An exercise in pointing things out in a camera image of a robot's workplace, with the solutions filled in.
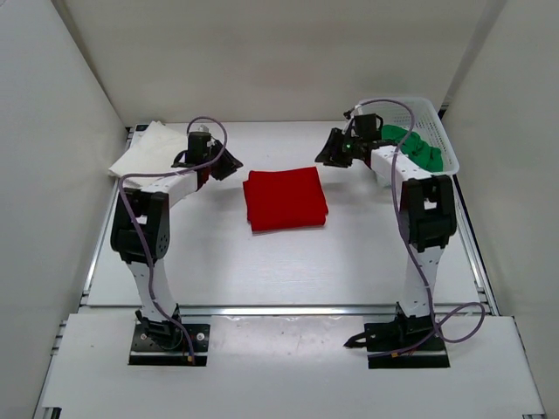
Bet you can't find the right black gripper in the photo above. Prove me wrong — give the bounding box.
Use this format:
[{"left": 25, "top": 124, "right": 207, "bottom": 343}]
[{"left": 318, "top": 130, "right": 364, "bottom": 170}]

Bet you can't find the red t shirt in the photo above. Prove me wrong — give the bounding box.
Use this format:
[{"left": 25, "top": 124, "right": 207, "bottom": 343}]
[{"left": 243, "top": 166, "right": 328, "bottom": 233}]

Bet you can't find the white t shirt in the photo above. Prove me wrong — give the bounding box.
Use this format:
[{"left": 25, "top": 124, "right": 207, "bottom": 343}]
[{"left": 108, "top": 121, "right": 187, "bottom": 177}]

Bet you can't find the green t shirt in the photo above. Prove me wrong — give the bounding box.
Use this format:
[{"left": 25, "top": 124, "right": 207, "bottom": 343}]
[{"left": 381, "top": 125, "right": 444, "bottom": 173}]

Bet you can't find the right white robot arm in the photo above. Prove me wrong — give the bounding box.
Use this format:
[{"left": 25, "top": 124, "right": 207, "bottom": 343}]
[{"left": 315, "top": 113, "right": 457, "bottom": 349}]

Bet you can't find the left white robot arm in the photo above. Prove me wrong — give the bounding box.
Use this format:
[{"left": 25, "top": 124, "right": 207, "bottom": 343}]
[{"left": 110, "top": 126, "right": 243, "bottom": 349}]

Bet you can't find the white plastic basket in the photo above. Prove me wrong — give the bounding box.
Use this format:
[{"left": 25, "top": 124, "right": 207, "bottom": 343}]
[{"left": 352, "top": 97, "right": 459, "bottom": 175}]

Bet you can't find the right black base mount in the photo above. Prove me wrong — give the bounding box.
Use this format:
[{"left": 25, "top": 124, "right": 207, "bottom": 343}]
[{"left": 344, "top": 306, "right": 450, "bottom": 369}]

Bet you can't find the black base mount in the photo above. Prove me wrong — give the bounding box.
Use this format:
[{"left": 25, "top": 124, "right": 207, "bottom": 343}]
[
  {"left": 128, "top": 310, "right": 210, "bottom": 367},
  {"left": 344, "top": 306, "right": 450, "bottom": 369}
]

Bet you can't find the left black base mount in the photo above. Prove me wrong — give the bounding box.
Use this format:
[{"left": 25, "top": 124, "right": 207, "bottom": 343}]
[{"left": 128, "top": 310, "right": 210, "bottom": 367}]

